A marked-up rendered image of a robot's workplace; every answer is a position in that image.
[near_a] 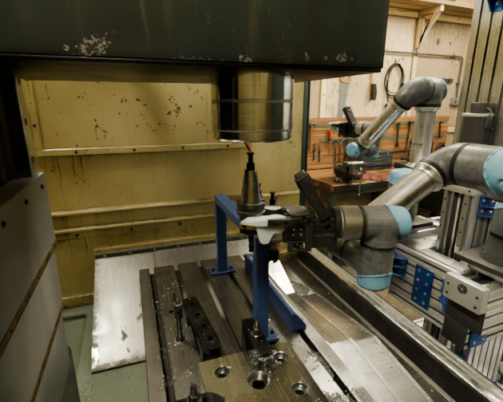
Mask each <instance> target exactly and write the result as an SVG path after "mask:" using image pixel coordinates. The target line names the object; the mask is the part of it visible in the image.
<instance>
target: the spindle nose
mask: <svg viewBox="0 0 503 402"><path fill-rule="evenodd" d="M210 89H211V100H212V103H211V114H212V131H213V138H214V139H215V140H220V141H227V142H241V143H263V142H278V141H285V140H289V139H290V138H291V131H292V129H293V113H294V103H293V100H294V89H295V74H294V73H288V72H278V71H227V72H218V73H210Z"/></svg>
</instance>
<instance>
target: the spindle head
mask: <svg viewBox="0 0 503 402"><path fill-rule="evenodd" d="M389 6H390V0H0V74H4V75H7V76H17V77H20V78H21V79H24V80H28V81H109V82H150V83H191V84H210V73H218V72H227V71H278V72H288V73H294V74H295V83H299V82H306V81H318V80H325V79H331V78H338V77H350V76H357V75H363V74H370V73H380V72H381V71H382V70H381V69H382V68H383V62H384V54H385V46H386V31H387V22H388V14H389Z"/></svg>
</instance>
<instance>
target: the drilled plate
mask: <svg viewBox="0 0 503 402"><path fill-rule="evenodd" d="M272 349H273V350H274V351H275V350H276V352H275V353H274V355H273V359H272V355H271V358H270V359H269V358H268V359H267V360H265V361H264V362H263V361H260V359H261V357H259V355H258V354H257V353H256V352H255V350H254V349H252V350H248V351H244V352H241V353H235V354H232V355H228V356H225V357H219V358H216V359H212V360H209V361H203V362H200V363H198V378H199V383H200V388H201V392H202V393H205V392H214V393H216V394H218V395H223V396H224V395H225V397H226V399H225V400H226V401H224V402H296V401H298V402H329V400H328V399H327V398H326V396H325V395H324V393H323V391H322V390H321V388H320V387H319V386H318V385H317V383H316V382H315V380H314V378H313V377H312V375H311V374H310V373H309V371H308V370H307V368H306V367H305V365H304V364H303V362H302V361H301V360H300V358H299V356H298V355H297V353H296V352H295V350H294V349H293V348H292V347H291V345H290V343H289V342H288V341H284V342H280V343H277V344H273V345H269V352H270V353H271V354H273V351H272ZM257 355H258V356H257ZM254 356H255V357H254ZM252 358H253V359H256V361H254V360H253V359H252ZM274 358H275V360H276V361H273V360H274ZM287 359H288V360H287ZM251 360H252V361H251ZM261 360H262V359H261ZM249 361H250V362H249ZM277 361H283V362H285V363H282V362H281V364H280V363H279V362H278V364H277ZM286 361H287V362H286ZM254 362H255V363H254ZM257 363H258V364H257ZM264 364H265V365H264ZM220 365H222V367H223V368H222V367H221V366H220ZM223 365H226V367H227V368H226V367H224V366H223ZM228 366H231V368H230V370H229V367H228ZM262 366H263V367H262ZM264 369H265V370H264ZM228 370H229V371H228ZM232 370H233V371H232ZM252 370H253V371H252ZM254 370H257V371H254ZM260 371H261V372H260ZM265 371H267V372H266V373H265ZM269 371H271V372H269ZM268 372H269V373H268ZM249 373H251V375H248V374H249ZM228 374H229V375H228ZM265 374H266V375H265ZM268 374H269V375H268ZM270 375H271V376H270ZM226 376H227V377H226ZM228 376H229V377H228ZM269 376H270V377H269ZM225 377H226V378H225ZM246 378H247V379H246ZM300 378H301V379H302V380H301V379H300ZM277 379H278V380H277ZM301 381H302V382H301ZM270 382H271V383H270ZM294 382H295V383H294ZM305 383H307V384H305ZM291 385H292V387H291ZM265 387H266V388H265ZM290 388H291V390H290ZM308 388H309V389H308ZM214 390H215V391H214ZM308 390H309V391H308ZM305 393H306V394H305ZM296 394H298V395H296ZM304 394H305V395H304ZM299 397H301V399H300V398H299Z"/></svg>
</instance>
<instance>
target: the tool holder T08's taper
mask: <svg viewBox="0 0 503 402"><path fill-rule="evenodd" d="M240 202H241V203H245V204H256V203H261V194H260V189H259V179H258V174H257V169H255V170H252V171H249V170H247V169H244V179H243V186H242V191H241V197H240Z"/></svg>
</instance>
